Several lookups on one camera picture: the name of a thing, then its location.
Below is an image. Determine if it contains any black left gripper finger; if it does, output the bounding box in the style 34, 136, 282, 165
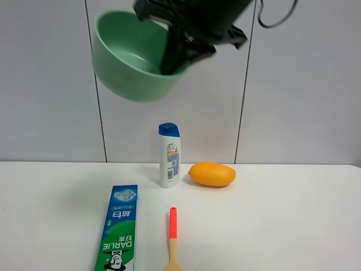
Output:
160, 28, 197, 75

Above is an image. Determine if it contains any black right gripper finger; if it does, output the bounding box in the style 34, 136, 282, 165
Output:
186, 42, 216, 65

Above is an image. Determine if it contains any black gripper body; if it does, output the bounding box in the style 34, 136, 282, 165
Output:
133, 0, 251, 49

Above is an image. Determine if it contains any green plastic bowl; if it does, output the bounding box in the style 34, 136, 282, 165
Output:
92, 10, 188, 102

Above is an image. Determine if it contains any white blue-capped shampoo bottle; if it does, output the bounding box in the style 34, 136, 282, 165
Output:
159, 123, 181, 188

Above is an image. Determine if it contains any yellow mango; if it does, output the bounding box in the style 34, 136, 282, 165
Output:
188, 161, 236, 187

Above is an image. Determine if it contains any green Darlie toothpaste box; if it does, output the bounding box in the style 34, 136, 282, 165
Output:
94, 185, 138, 271

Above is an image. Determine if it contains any black cable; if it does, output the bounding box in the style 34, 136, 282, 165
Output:
257, 0, 299, 29

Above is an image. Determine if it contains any wooden spoon orange handle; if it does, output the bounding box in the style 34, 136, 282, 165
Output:
164, 207, 184, 271

